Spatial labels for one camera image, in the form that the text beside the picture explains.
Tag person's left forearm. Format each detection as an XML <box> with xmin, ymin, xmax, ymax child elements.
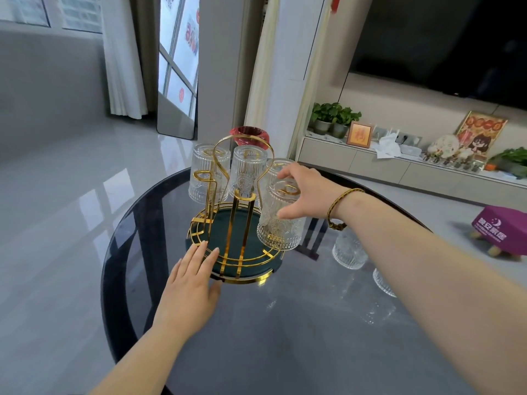
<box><xmin>88</xmin><ymin>321</ymin><xmax>207</xmax><ymax>395</ymax></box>

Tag person's left hand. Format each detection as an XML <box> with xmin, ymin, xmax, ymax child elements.
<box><xmin>153</xmin><ymin>241</ymin><xmax>223</xmax><ymax>338</ymax></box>

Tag green potted plant grey pot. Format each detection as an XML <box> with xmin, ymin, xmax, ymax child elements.
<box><xmin>308</xmin><ymin>102</ymin><xmax>342</xmax><ymax>136</ymax></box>
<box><xmin>331</xmin><ymin>106</ymin><xmax>362</xmax><ymax>140</ymax></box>

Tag white tissue box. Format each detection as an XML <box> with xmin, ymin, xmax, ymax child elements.
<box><xmin>372</xmin><ymin>133</ymin><xmax>402</xmax><ymax>159</ymax></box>

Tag purple footstool wooden legs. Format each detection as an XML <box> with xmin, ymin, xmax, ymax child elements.
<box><xmin>469</xmin><ymin>204</ymin><xmax>527</xmax><ymax>258</ymax></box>

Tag leafy green plant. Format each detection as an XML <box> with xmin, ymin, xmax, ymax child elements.
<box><xmin>487</xmin><ymin>146</ymin><xmax>527</xmax><ymax>180</ymax></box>

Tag white sheer curtain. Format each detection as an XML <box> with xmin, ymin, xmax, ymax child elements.
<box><xmin>100</xmin><ymin>0</ymin><xmax>148</xmax><ymax>120</ymax></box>

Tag braided gold bracelet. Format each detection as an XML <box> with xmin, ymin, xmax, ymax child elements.
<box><xmin>327</xmin><ymin>188</ymin><xmax>366</xmax><ymax>231</ymax></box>

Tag gold cup rack green tray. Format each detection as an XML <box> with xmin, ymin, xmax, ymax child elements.
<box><xmin>185</xmin><ymin>135</ymin><xmax>294</xmax><ymax>285</ymax></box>

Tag small orange picture frame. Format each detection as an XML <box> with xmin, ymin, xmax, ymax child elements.
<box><xmin>346</xmin><ymin>121</ymin><xmax>374</xmax><ymax>149</ymax></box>

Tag person's right forearm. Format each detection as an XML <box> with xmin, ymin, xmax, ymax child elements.
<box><xmin>329</xmin><ymin>189</ymin><xmax>527</xmax><ymax>395</ymax></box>

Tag person's right hand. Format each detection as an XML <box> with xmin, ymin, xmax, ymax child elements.
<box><xmin>276</xmin><ymin>163</ymin><xmax>351</xmax><ymax>233</ymax></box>

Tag black wall television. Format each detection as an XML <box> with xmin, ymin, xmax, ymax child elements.
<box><xmin>349</xmin><ymin>0</ymin><xmax>527</xmax><ymax>111</ymax></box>

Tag large cartoon picture frame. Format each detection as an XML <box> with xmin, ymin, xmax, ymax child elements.
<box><xmin>455</xmin><ymin>110</ymin><xmax>508</xmax><ymax>166</ymax></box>

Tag round decorated plate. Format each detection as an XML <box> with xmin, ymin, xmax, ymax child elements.
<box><xmin>427</xmin><ymin>134</ymin><xmax>460</xmax><ymax>159</ymax></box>

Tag beige low media cabinet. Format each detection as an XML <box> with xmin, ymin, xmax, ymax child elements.
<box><xmin>296</xmin><ymin>136</ymin><xmax>527</xmax><ymax>215</ymax></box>

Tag row of small figurines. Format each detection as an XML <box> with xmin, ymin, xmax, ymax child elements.
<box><xmin>423</xmin><ymin>154</ymin><xmax>487</xmax><ymax>173</ymax></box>

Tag beige curtain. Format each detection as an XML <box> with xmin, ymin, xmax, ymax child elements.
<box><xmin>245</xmin><ymin>0</ymin><xmax>281</xmax><ymax>129</ymax></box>

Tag embossed clear drinking glass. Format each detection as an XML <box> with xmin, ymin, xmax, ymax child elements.
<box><xmin>265</xmin><ymin>158</ymin><xmax>298</xmax><ymax>182</ymax></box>
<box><xmin>189</xmin><ymin>143</ymin><xmax>231</xmax><ymax>204</ymax></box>
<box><xmin>229</xmin><ymin>145</ymin><xmax>269</xmax><ymax>199</ymax></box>
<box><xmin>332</xmin><ymin>227</ymin><xmax>369</xmax><ymax>270</ymax></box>
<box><xmin>372</xmin><ymin>267</ymin><xmax>398</xmax><ymax>299</ymax></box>
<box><xmin>257</xmin><ymin>179</ymin><xmax>308</xmax><ymax>252</ymax></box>

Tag standing floor mirror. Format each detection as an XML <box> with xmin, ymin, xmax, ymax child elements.
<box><xmin>156</xmin><ymin>0</ymin><xmax>200</xmax><ymax>140</ymax></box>

